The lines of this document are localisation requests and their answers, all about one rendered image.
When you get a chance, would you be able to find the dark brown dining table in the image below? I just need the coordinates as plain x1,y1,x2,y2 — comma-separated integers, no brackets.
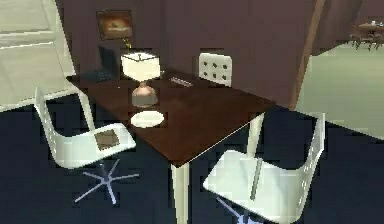
65,68,277,224

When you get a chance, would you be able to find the grey long stick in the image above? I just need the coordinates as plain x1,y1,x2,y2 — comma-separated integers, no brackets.
249,157,264,202

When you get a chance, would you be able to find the white round plate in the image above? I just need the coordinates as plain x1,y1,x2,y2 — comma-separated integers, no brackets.
129,110,166,129

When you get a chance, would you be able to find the white swivel chair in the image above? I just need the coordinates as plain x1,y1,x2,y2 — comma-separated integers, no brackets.
34,85,141,205
198,52,234,88
202,111,327,224

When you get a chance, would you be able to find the table lamp with white shade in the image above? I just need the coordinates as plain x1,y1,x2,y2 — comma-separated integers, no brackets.
120,52,162,109

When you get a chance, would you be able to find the brown square pad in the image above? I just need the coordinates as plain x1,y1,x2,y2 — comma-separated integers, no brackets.
93,129,121,151

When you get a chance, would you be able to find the dark open laptop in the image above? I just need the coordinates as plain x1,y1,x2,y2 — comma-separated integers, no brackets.
80,44,120,84

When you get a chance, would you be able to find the framed brown picture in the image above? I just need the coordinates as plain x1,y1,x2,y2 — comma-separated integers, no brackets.
95,9,134,41

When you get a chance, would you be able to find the white room door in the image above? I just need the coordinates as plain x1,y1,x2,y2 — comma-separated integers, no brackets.
0,0,77,113

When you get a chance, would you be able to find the distant dark table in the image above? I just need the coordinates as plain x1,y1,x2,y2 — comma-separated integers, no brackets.
349,20,384,52

